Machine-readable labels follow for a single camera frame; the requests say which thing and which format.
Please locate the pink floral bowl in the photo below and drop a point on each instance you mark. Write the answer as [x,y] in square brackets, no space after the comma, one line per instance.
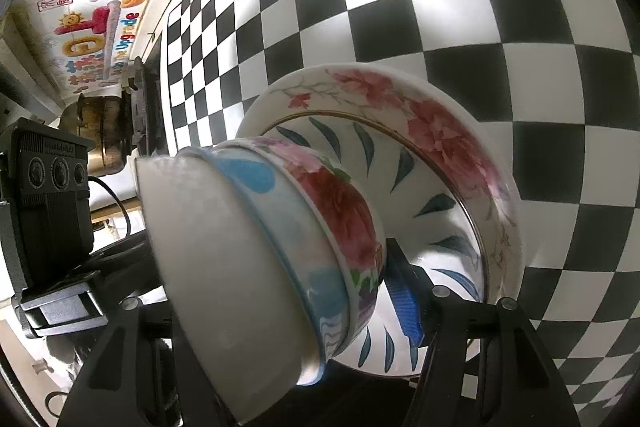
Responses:
[340,202]

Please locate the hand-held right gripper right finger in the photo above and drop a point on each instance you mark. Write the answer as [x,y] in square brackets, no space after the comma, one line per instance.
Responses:
[405,302]

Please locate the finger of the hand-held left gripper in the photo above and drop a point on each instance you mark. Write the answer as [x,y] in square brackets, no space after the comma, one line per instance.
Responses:
[127,262]

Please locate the black and white checkered mat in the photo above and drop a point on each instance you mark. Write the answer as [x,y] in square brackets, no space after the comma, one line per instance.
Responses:
[450,7]

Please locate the colourful wall sticker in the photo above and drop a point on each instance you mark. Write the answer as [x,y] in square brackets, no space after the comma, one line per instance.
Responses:
[95,32]

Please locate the white bowl with blue dots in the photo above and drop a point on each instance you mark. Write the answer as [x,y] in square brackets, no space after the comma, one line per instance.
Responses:
[260,179]

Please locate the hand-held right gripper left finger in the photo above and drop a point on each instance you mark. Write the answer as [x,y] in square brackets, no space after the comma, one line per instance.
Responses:
[120,337]

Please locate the white plate with blue leaves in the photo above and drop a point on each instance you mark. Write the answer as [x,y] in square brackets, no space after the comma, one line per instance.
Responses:
[400,167]

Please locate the plain white bowl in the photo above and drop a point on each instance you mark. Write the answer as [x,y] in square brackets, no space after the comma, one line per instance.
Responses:
[215,257]

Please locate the white plate with pink roses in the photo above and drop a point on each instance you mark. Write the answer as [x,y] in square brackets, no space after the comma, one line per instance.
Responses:
[440,117]

